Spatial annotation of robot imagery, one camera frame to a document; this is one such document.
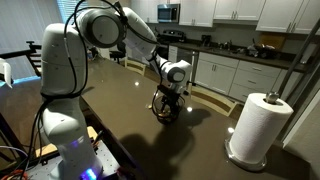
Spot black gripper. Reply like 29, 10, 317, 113
156, 84, 183, 116

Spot glass bowl with items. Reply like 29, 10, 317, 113
151, 93, 186, 125

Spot cream wooden chair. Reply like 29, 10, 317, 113
185, 83, 239, 118
123, 55, 148, 77

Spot black stove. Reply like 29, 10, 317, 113
159, 29, 187, 45

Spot black office chair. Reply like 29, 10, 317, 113
108, 40, 128, 65

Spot black coffee maker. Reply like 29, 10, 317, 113
201, 34, 213, 47

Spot white lower kitchen cabinets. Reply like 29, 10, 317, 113
194, 51, 309, 104

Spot white kitchen cabinets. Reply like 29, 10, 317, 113
129, 0, 320, 36
194, 51, 309, 104

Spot dark kitchen countertop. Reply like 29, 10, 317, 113
156, 39, 309, 74

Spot stainless steel microwave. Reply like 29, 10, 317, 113
156, 3, 181, 24

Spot white paper towel roll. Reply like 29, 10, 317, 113
228, 92, 295, 165

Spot metal paper towel holder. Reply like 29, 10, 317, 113
224, 91, 281, 173

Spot dark cooking pot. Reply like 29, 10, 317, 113
247, 42, 278, 60

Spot white upper kitchen cabinets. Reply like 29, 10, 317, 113
129, 0, 320, 36

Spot wooden cutting board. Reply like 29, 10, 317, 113
259, 32, 287, 51

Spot window blinds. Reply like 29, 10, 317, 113
55, 0, 90, 25

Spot grey metal pole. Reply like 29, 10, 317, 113
277, 18, 320, 98

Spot black metal stand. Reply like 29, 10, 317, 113
0, 40, 43, 78

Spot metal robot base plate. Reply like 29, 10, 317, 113
28, 139, 122, 180

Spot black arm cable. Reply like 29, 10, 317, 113
19, 0, 168, 180

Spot white cable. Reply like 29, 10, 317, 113
0, 145, 30, 158

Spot orange cable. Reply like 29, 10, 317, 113
0, 168, 30, 180

